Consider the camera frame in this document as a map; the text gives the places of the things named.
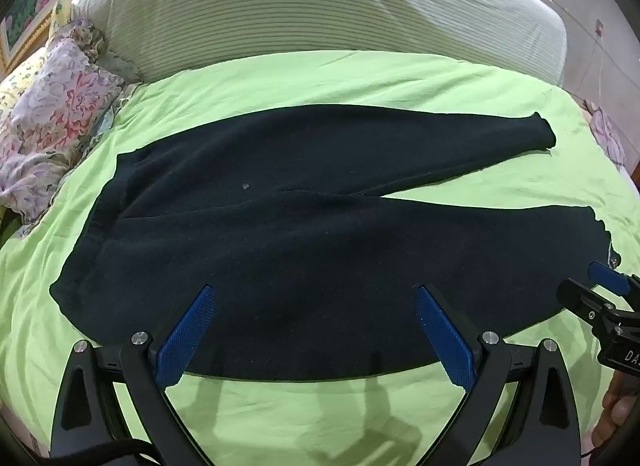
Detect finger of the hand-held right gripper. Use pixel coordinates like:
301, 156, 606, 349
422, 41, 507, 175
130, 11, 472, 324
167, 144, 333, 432
587, 261, 640, 297
556, 278, 622, 333

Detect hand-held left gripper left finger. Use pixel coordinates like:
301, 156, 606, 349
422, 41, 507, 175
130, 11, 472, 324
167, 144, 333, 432
50, 285, 218, 466

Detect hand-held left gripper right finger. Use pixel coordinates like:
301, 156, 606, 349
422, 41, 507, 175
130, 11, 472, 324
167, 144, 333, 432
412, 283, 583, 466

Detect black pants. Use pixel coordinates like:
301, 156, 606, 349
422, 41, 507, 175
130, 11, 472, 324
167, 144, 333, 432
49, 104, 622, 382

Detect person's right hand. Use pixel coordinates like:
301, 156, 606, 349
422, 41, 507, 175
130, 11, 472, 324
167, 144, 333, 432
591, 372, 640, 451

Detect floral cloth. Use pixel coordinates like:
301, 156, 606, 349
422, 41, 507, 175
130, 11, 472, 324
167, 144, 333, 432
582, 98, 628, 173

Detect pink floral pillow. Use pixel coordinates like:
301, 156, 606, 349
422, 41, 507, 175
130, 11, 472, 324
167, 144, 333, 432
0, 20, 142, 225

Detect green bed sheet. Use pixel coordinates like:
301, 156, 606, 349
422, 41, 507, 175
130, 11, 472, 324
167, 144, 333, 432
0, 50, 640, 466

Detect yellow floral pillow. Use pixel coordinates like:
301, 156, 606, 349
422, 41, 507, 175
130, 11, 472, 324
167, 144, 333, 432
0, 0, 76, 117

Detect white striped headboard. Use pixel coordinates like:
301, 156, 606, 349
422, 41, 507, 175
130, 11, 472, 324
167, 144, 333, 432
71, 0, 568, 87

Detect black cable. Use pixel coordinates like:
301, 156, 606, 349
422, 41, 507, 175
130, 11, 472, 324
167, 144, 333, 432
30, 438, 162, 466

